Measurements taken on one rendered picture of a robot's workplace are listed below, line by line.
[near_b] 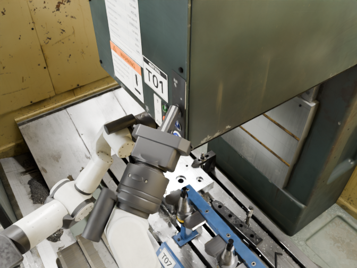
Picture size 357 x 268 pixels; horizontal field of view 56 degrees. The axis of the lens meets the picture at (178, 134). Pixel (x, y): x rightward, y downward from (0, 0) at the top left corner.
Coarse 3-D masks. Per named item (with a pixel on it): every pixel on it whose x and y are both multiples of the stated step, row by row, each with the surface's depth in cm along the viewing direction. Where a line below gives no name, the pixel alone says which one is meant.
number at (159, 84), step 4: (152, 72) 73; (152, 76) 73; (156, 76) 72; (152, 80) 74; (156, 80) 73; (160, 80) 71; (152, 84) 75; (156, 84) 73; (160, 84) 72; (164, 84) 70; (156, 88) 74; (160, 88) 72; (164, 88) 71; (160, 92) 73; (164, 92) 72; (164, 96) 72
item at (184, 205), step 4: (180, 196) 108; (188, 196) 108; (180, 200) 108; (184, 200) 108; (188, 200) 109; (180, 204) 109; (184, 204) 109; (188, 204) 109; (180, 208) 110; (184, 208) 110; (188, 208) 110; (184, 212) 111
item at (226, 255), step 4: (224, 248) 95; (224, 252) 96; (228, 252) 94; (232, 252) 94; (220, 256) 99; (224, 256) 96; (228, 256) 95; (232, 256) 96; (220, 260) 99; (224, 260) 97; (228, 260) 96; (232, 260) 97; (224, 264) 98; (228, 264) 97
